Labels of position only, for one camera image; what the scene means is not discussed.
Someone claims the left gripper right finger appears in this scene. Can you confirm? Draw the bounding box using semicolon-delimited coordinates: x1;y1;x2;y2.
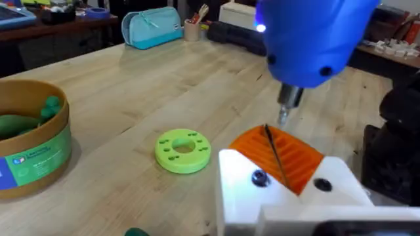
266;125;375;208

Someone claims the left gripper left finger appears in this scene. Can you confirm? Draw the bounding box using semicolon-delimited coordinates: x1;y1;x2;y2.
215;125;299;236

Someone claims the blue electric screwdriver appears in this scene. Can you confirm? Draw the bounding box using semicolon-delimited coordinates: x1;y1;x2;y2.
255;0;381;127

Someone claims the small metal screw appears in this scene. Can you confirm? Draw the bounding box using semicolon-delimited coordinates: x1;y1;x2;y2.
251;169;271;188

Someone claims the small green toy vegetable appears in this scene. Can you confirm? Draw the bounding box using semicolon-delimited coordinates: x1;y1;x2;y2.
123;227;151;236

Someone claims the green disc with holes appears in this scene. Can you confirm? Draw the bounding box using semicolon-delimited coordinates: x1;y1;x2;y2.
154;128;212;174

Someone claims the brown wooden shelf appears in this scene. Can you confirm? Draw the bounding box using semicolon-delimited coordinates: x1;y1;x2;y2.
347;44;420;80

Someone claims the heap of white small parts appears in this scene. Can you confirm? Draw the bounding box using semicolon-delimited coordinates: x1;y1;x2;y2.
373;38;420;59

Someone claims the long black case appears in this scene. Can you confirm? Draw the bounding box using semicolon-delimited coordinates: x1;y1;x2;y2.
206;21;267;57

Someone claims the beige cup with utensils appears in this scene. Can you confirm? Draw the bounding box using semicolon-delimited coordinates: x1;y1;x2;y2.
183;3;210;42

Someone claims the white box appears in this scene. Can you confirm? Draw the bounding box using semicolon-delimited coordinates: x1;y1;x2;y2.
219;1;257;31

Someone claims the teal zip pouch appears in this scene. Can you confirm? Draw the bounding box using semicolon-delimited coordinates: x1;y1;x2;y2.
121;6;184;50

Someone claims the brown tub with green toys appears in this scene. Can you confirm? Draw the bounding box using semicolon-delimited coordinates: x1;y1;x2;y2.
0;79;72;200

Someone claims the blue tape roll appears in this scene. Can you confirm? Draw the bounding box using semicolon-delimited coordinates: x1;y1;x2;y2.
85;7;111;20

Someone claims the brown wooden side table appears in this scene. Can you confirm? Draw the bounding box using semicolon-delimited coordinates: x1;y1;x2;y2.
0;14;119;43

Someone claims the blue tablet case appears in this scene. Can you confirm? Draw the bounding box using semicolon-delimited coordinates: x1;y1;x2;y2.
0;5;37;30

